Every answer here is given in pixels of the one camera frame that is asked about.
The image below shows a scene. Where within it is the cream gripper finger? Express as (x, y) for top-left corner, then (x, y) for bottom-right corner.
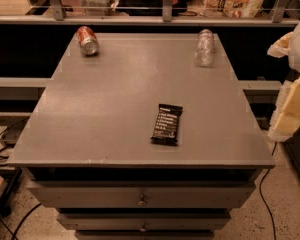
(267, 32), (293, 58)
(268, 77), (300, 142)

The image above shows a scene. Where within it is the clear plastic water bottle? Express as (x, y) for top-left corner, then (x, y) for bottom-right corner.
(195, 29), (214, 67)

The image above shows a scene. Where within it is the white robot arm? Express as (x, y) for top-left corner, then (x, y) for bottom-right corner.
(267, 22), (300, 142)

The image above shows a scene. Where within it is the red coke can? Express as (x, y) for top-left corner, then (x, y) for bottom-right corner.
(76, 26), (99, 56)

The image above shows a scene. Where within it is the black snack bar wrapper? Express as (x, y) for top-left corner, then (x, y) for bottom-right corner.
(151, 104), (183, 145)

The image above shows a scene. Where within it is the black bag behind glass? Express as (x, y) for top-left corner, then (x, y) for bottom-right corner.
(116, 0), (190, 16)

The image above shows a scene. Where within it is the grey drawer cabinet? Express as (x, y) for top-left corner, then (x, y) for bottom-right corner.
(9, 33), (274, 240)

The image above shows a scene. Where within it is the top drawer knob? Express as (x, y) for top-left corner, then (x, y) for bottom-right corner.
(137, 194), (148, 207)

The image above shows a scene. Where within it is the drawer knob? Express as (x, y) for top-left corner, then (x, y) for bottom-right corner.
(139, 224), (148, 233)
(137, 194), (148, 207)

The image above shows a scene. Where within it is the metal railing with glass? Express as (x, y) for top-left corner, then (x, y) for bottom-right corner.
(0, 0), (300, 26)

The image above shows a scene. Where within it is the black cable right floor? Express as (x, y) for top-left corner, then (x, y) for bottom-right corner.
(258, 142), (279, 240)

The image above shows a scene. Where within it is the black cables left floor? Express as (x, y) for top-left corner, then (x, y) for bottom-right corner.
(0, 117), (31, 168)

